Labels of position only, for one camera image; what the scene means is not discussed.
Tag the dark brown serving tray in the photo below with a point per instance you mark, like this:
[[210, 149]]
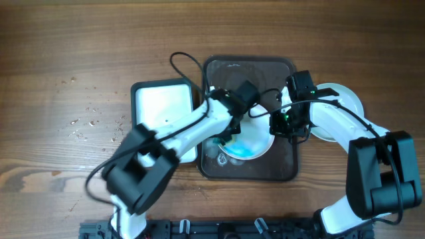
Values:
[[281, 162]]

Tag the green and yellow sponge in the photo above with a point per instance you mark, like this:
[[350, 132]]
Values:
[[226, 139]]

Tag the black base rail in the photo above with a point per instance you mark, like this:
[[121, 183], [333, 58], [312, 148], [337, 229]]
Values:
[[160, 229]]

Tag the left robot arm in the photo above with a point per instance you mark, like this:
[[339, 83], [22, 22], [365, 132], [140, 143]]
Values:
[[142, 166]]

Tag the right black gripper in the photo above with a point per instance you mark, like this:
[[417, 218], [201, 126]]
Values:
[[283, 126]]

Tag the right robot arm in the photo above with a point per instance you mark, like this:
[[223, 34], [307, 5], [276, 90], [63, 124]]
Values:
[[382, 179]]

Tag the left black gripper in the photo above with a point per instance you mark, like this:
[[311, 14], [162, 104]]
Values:
[[225, 138]]

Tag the white plate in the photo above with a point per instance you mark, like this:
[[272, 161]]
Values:
[[254, 140]]

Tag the pale grey plate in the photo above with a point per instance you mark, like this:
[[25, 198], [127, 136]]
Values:
[[348, 99]]

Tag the black tray with white water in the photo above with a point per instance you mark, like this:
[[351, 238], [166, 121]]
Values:
[[163, 105]]

